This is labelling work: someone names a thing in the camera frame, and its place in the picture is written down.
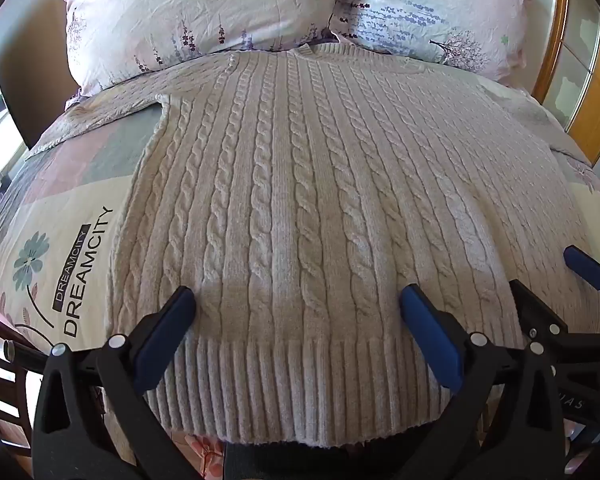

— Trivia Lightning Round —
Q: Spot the wooden glass-door cabinet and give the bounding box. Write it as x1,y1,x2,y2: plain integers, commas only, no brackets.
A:
530,0,600,167

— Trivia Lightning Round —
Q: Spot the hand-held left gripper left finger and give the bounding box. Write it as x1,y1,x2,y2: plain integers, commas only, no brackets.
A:
32,286,202,480

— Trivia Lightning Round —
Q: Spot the cream cable-knit sweater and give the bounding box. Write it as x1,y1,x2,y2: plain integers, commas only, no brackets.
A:
27,42,600,450

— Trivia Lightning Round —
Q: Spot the dark headboard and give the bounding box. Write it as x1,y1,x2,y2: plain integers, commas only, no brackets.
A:
0,6,77,147

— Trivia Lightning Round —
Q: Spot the floral pillow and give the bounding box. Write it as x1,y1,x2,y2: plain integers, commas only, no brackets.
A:
55,0,342,98
327,0,540,87

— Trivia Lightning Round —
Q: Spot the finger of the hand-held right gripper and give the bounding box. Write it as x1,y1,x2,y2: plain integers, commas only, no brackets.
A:
563,244,600,302
509,279,600,362

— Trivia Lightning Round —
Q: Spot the printed floral bed sheet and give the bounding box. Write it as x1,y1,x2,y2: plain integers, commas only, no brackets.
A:
0,71,600,480

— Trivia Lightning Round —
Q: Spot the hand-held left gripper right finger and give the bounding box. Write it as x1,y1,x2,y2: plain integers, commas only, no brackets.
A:
400,283,567,480

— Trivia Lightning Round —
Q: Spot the dark wooden chair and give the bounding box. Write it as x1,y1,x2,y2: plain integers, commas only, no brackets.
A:
0,294,48,480

